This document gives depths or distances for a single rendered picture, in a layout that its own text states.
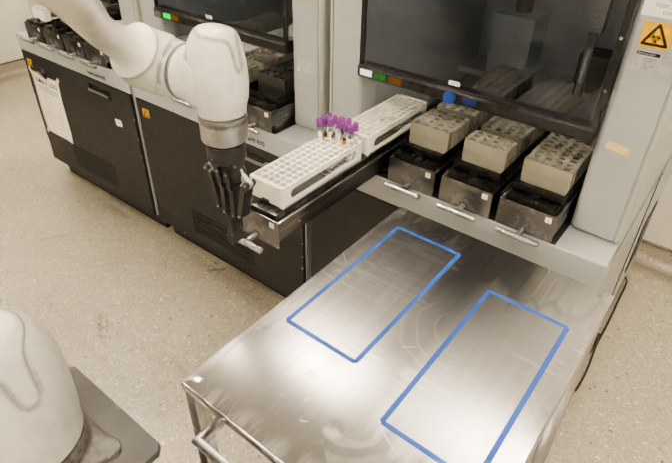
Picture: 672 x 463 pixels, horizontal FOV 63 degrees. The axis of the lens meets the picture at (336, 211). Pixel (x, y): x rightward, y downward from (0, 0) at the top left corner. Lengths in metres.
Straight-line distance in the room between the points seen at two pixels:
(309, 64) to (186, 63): 0.68
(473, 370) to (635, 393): 1.28
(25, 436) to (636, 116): 1.17
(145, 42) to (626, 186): 1.00
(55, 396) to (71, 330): 1.39
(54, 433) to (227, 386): 0.23
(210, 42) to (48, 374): 0.55
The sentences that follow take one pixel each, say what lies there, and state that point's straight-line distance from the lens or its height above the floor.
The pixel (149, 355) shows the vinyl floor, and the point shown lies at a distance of 2.05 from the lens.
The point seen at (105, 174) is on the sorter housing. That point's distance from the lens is 2.74.
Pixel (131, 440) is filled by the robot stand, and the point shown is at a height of 0.70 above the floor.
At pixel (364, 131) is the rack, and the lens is 1.41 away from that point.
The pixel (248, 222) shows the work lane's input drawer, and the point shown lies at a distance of 1.24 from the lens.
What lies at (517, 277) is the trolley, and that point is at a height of 0.82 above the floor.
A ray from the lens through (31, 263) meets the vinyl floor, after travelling 2.61.
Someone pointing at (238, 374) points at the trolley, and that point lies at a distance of 0.86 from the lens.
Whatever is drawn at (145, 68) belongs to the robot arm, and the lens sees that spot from 1.04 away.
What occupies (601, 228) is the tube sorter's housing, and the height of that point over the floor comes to 0.76.
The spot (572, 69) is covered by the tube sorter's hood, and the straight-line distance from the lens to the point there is 1.24.
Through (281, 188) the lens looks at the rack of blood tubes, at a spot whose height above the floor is 0.87.
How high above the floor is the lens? 1.48
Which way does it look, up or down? 34 degrees down
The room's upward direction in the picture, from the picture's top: 1 degrees clockwise
